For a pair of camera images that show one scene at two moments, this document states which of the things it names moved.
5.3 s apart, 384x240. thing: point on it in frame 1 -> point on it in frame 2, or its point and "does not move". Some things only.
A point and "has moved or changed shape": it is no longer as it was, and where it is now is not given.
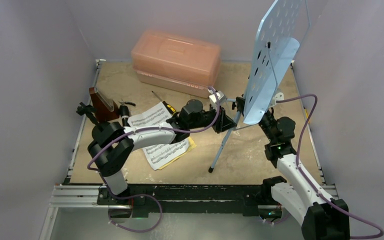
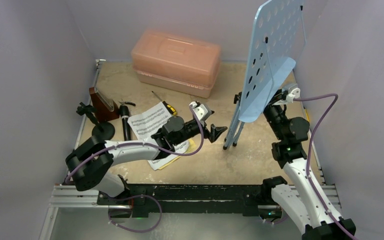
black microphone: x=124 y=112 does not move
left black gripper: x=223 y=122 -> x=214 y=133
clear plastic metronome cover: x=108 y=103 does not move
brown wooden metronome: x=106 y=109 does not move
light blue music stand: x=284 y=22 has moved or changed shape
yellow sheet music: x=192 y=145 does not move
